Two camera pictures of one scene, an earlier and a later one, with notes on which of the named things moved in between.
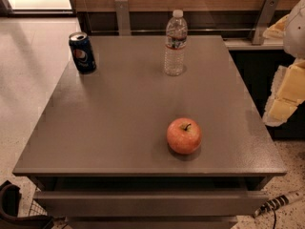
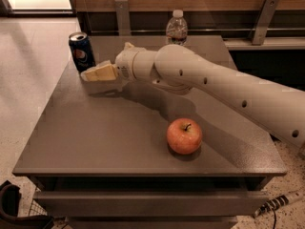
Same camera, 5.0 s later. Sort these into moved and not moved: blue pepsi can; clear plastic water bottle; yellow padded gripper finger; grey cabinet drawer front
Moved: yellow padded gripper finger
Not moved: blue pepsi can; clear plastic water bottle; grey cabinet drawer front
